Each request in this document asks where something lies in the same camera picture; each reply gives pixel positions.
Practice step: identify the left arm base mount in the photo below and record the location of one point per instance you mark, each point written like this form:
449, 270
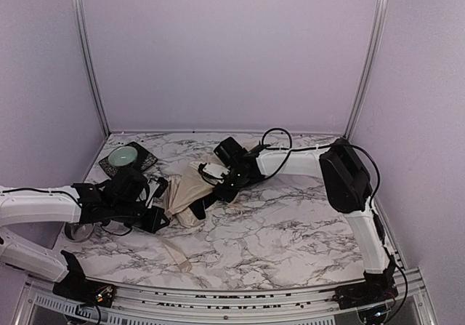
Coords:
76, 286

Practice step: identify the aluminium frame post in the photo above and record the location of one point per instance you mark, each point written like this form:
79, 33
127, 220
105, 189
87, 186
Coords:
377, 28
78, 8

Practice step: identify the right aluminium frame post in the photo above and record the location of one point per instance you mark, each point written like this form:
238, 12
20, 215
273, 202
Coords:
377, 28

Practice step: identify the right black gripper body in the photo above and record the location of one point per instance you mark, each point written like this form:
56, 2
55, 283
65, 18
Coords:
221, 193

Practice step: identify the front aluminium rail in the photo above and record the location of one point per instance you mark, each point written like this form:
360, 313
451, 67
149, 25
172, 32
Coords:
324, 304

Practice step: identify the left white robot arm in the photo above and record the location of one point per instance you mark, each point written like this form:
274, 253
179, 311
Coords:
27, 205

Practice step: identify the black patterned mat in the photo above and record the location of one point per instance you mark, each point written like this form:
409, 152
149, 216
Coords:
144, 161

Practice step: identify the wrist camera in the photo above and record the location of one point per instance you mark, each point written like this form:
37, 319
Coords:
213, 171
157, 187

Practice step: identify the left aluminium frame post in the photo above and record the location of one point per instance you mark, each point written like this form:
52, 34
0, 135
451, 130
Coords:
78, 8

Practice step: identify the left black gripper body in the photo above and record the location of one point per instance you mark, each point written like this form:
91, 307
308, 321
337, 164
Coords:
146, 209

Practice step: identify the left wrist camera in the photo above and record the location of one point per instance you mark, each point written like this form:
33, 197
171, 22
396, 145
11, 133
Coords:
157, 187

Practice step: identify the green bowl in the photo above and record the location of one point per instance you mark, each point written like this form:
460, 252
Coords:
123, 156

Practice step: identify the beige folding umbrella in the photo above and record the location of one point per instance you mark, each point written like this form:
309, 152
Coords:
190, 186

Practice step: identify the steel cup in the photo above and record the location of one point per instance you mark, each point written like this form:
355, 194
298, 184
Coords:
76, 232

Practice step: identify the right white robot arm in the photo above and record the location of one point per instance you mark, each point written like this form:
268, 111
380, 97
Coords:
346, 180

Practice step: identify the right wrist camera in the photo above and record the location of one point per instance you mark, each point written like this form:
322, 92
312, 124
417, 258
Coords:
213, 171

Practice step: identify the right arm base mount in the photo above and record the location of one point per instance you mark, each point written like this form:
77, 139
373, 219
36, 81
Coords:
376, 287

